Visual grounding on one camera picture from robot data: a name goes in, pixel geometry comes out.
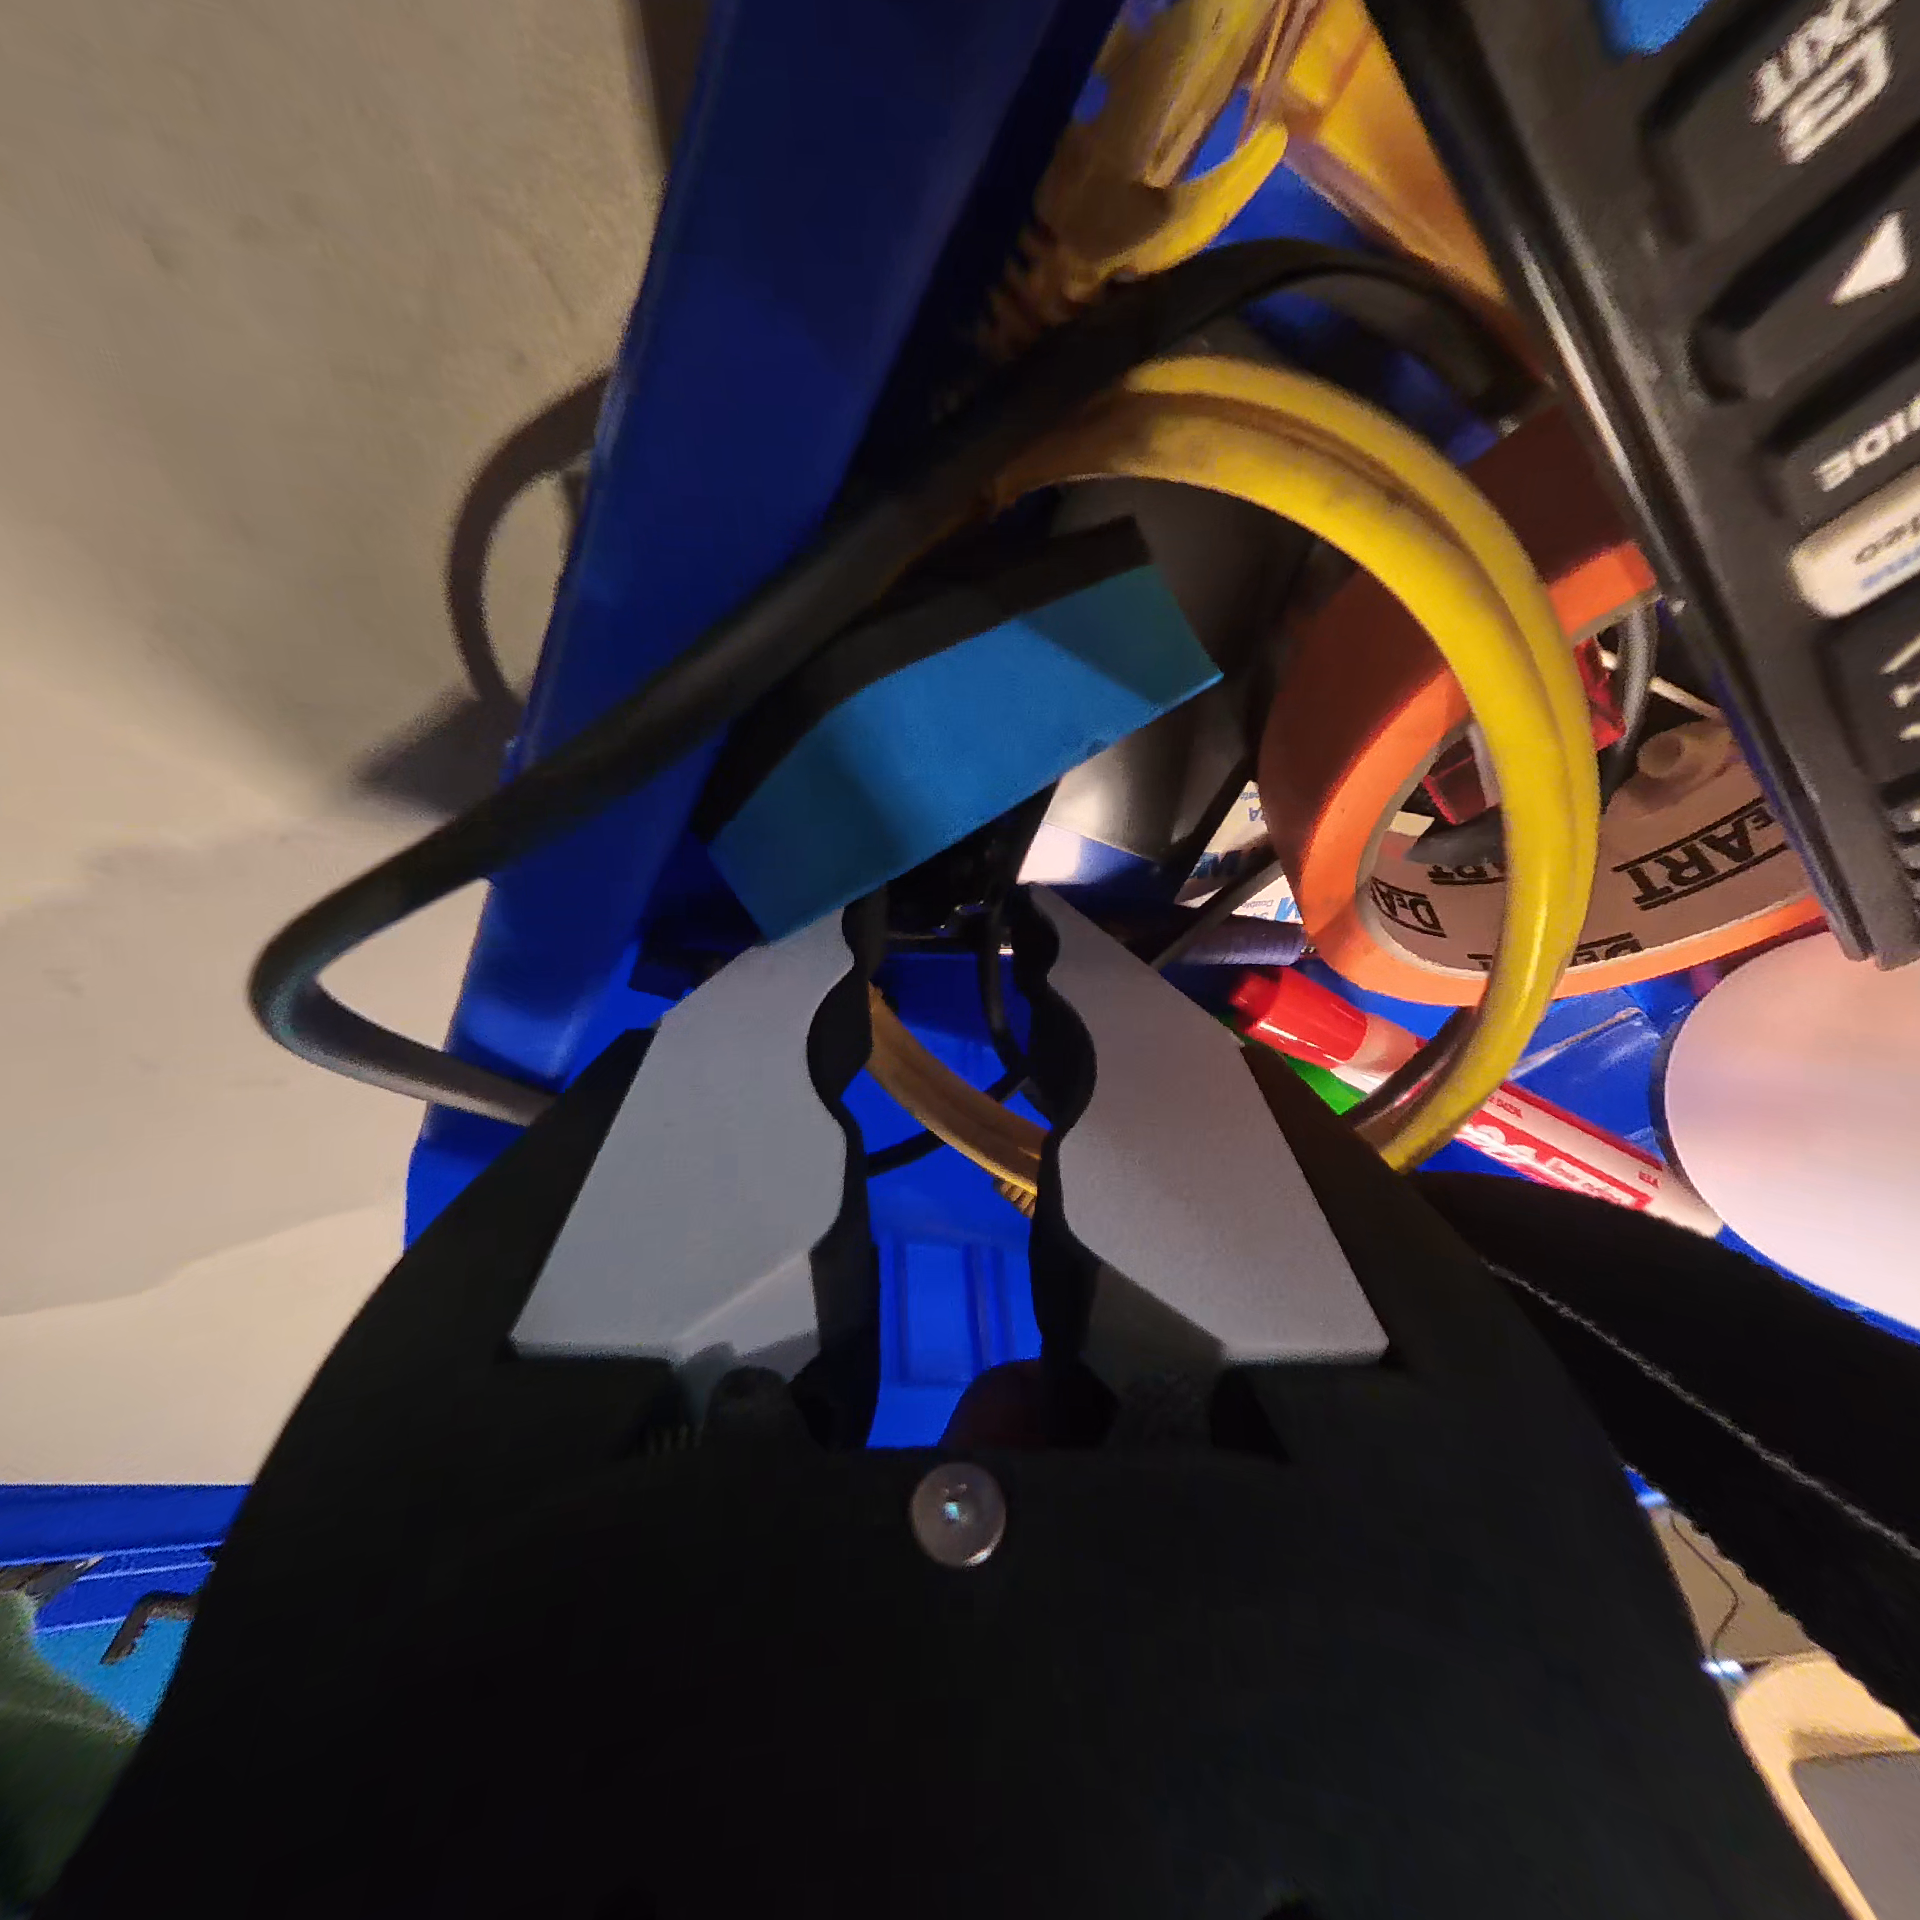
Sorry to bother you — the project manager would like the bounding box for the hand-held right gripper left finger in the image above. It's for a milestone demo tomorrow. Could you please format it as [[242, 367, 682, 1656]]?
[[510, 897, 886, 1449]]

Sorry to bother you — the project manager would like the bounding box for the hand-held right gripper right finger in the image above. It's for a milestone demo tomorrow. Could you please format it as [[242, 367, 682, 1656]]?
[[1013, 886, 1389, 1444]]

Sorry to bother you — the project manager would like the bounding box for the large blue plastic bin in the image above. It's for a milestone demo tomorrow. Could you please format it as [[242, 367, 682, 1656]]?
[[405, 0, 1920, 1449]]

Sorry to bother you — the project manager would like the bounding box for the white red marker pen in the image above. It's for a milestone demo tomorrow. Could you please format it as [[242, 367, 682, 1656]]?
[[1223, 968, 1718, 1233]]

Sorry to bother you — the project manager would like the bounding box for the orange tape roll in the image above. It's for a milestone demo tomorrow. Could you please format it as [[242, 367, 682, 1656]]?
[[1257, 406, 1832, 1008]]

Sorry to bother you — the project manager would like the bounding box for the light blue foam piece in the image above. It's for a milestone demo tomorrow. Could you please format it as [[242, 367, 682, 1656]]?
[[704, 562, 1224, 939]]

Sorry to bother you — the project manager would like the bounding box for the white plastic bottle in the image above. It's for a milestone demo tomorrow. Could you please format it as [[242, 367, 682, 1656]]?
[[1654, 931, 1920, 1338]]

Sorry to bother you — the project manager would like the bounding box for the person's green jacket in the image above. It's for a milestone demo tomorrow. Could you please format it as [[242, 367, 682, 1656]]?
[[0, 1592, 144, 1914]]

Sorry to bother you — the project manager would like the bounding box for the black remote control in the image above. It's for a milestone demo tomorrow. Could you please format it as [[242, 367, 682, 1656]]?
[[1380, 0, 1920, 963]]

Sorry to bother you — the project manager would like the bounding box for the black cable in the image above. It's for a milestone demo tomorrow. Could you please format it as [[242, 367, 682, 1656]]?
[[250, 241, 1501, 1127]]

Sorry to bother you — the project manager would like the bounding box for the black bottle cord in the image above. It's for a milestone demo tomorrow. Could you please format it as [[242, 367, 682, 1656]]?
[[1417, 1171, 1920, 1728]]

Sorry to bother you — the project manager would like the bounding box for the yellow network cable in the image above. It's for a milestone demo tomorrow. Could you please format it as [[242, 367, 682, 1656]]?
[[871, 0, 1600, 1202]]

